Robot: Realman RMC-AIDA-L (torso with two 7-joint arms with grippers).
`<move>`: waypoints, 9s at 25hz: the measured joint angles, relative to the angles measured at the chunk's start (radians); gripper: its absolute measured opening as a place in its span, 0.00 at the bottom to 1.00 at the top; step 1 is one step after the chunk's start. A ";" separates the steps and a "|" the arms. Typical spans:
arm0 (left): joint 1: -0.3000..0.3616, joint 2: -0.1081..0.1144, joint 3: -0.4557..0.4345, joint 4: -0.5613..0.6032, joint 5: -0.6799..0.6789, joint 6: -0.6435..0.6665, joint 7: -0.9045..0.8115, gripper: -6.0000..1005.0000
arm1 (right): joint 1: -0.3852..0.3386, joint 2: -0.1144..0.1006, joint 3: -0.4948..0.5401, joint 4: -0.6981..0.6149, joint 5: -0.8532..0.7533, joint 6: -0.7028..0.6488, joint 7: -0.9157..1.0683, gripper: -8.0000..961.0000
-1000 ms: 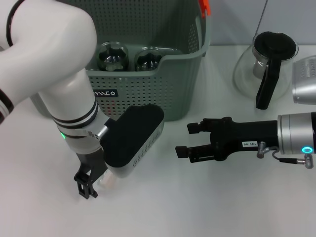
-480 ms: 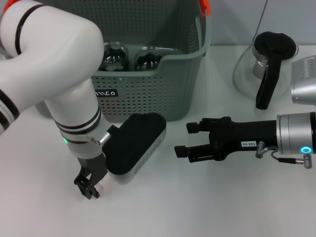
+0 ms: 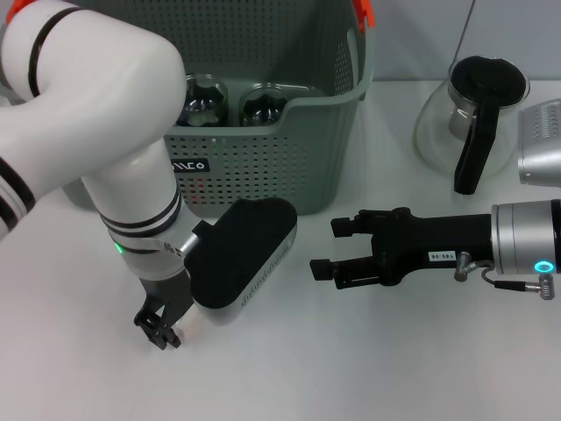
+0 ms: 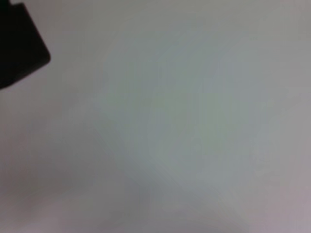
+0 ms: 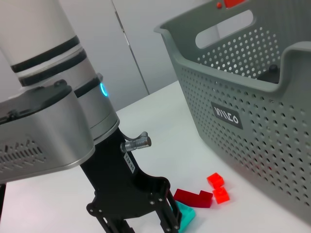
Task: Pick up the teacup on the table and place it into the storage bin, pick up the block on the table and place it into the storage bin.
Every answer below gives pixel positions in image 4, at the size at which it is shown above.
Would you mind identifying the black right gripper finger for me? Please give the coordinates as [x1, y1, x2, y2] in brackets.
[0, 0, 51, 89]

